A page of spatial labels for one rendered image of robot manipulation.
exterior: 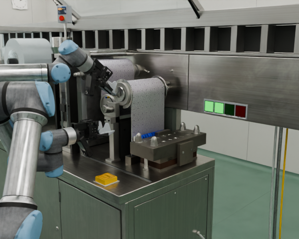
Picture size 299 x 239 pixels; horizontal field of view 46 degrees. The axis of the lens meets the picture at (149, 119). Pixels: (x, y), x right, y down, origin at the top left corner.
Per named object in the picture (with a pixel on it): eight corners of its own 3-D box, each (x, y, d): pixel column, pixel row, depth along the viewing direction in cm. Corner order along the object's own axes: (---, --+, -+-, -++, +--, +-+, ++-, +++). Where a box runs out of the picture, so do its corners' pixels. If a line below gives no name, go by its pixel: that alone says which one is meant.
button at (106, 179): (95, 181, 157) (95, 176, 156) (107, 177, 162) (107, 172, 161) (105, 186, 152) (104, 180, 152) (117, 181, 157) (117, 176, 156)
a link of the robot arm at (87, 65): (81, 68, 156) (71, 67, 161) (88, 74, 159) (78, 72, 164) (90, 54, 158) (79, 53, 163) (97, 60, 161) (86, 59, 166)
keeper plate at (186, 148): (176, 165, 175) (177, 143, 172) (189, 160, 181) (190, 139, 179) (180, 166, 173) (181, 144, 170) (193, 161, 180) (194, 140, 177)
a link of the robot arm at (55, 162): (39, 171, 153) (38, 147, 151) (65, 171, 153) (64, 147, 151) (34, 179, 145) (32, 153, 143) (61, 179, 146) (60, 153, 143)
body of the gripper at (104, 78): (114, 73, 169) (98, 58, 161) (105, 88, 167) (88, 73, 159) (104, 72, 174) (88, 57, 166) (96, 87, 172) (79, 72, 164)
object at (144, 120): (131, 145, 179) (131, 109, 175) (163, 136, 195) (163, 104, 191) (132, 145, 178) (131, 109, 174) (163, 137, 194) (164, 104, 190)
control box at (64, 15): (56, 22, 207) (55, 4, 204) (62, 23, 213) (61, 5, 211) (66, 22, 204) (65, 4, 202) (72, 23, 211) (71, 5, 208)
